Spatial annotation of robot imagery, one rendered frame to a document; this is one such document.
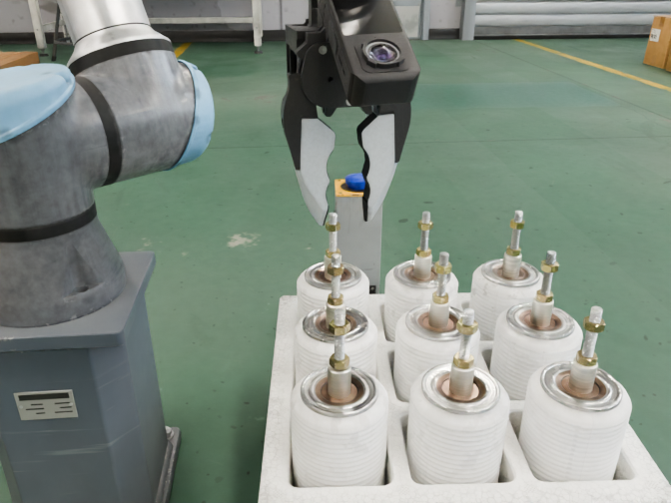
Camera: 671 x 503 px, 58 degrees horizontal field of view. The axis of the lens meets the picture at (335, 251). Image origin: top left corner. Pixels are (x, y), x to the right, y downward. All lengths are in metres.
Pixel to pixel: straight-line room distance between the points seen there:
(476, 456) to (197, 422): 0.49
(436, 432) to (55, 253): 0.40
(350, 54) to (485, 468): 0.41
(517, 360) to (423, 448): 0.17
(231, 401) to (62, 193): 0.48
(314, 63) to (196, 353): 0.75
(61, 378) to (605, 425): 0.53
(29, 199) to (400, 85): 0.38
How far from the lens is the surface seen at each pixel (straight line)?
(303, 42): 0.47
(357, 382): 0.61
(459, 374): 0.59
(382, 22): 0.42
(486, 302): 0.81
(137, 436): 0.76
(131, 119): 0.66
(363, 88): 0.38
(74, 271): 0.67
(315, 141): 0.46
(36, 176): 0.63
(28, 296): 0.66
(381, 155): 0.48
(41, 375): 0.70
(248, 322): 1.18
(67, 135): 0.63
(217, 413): 0.98
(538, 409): 0.63
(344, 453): 0.59
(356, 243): 0.93
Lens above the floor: 0.63
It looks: 26 degrees down
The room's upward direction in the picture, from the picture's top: straight up
